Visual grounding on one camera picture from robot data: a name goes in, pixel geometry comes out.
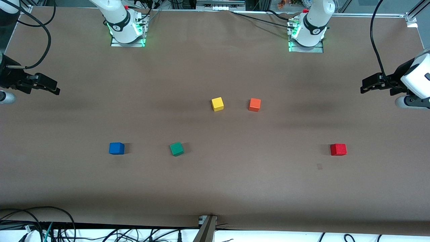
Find black camera cable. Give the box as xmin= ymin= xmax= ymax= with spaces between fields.
xmin=17 ymin=0 xmax=57 ymax=27
xmin=370 ymin=0 xmax=409 ymax=96

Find black right brass-plug cable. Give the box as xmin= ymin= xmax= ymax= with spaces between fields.
xmin=0 ymin=0 xmax=51 ymax=69

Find black left camera cable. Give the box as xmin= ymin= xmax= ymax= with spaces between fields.
xmin=370 ymin=0 xmax=409 ymax=96

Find white desk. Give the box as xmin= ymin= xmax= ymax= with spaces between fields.
xmin=0 ymin=226 xmax=430 ymax=242

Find black arm base cable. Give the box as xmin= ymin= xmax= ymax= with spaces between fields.
xmin=231 ymin=11 xmax=297 ymax=30

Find grey socket strip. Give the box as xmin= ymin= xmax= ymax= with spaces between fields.
xmin=197 ymin=0 xmax=246 ymax=11

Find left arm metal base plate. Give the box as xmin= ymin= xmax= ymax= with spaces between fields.
xmin=288 ymin=38 xmax=325 ymax=53

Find black right camera cable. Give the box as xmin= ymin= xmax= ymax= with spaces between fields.
xmin=17 ymin=0 xmax=57 ymax=27

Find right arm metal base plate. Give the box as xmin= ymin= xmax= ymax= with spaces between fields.
xmin=111 ymin=15 xmax=148 ymax=47

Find green wooden block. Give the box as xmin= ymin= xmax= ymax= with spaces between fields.
xmin=169 ymin=142 xmax=184 ymax=157

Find brown paper table cover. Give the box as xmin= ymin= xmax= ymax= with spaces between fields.
xmin=0 ymin=6 xmax=430 ymax=236

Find red wooden block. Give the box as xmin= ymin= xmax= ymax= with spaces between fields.
xmin=330 ymin=143 xmax=347 ymax=157

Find black looping desk cable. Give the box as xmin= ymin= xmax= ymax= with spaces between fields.
xmin=0 ymin=206 xmax=77 ymax=242

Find aluminium camera post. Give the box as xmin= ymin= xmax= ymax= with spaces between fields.
xmin=193 ymin=215 xmax=218 ymax=242

